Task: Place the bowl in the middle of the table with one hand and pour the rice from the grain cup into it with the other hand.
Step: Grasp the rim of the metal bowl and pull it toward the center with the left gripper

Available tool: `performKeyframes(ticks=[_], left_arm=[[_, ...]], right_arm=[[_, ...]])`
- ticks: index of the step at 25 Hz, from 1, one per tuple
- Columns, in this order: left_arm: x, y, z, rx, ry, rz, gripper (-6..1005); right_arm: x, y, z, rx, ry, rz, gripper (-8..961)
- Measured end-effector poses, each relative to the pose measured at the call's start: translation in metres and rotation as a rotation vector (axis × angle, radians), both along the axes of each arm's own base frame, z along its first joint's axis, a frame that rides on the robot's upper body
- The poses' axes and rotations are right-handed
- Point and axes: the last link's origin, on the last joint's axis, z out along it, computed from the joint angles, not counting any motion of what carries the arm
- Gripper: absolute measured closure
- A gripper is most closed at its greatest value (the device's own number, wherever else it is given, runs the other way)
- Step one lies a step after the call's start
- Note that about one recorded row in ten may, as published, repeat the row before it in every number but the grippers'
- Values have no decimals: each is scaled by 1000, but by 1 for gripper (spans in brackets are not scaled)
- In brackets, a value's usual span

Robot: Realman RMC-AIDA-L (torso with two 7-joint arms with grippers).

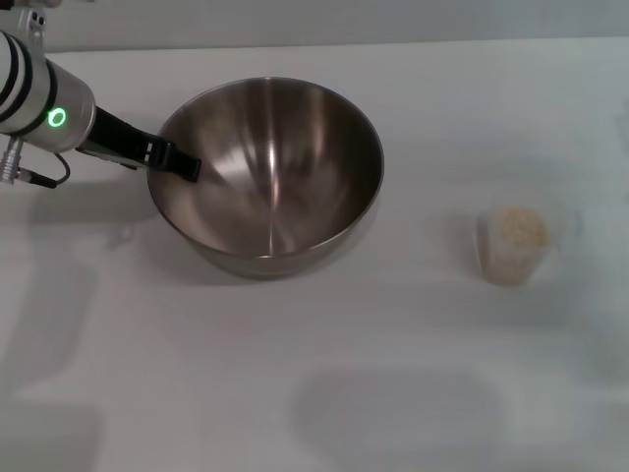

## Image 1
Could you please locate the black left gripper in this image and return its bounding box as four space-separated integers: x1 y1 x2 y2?
90 105 203 186

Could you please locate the stainless steel mixing bowl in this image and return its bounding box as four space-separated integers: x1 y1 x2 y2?
145 76 385 281

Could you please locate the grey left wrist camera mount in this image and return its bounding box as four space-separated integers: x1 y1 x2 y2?
76 144 143 172

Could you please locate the left arm cable with connector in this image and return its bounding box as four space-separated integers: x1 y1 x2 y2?
0 137 73 191

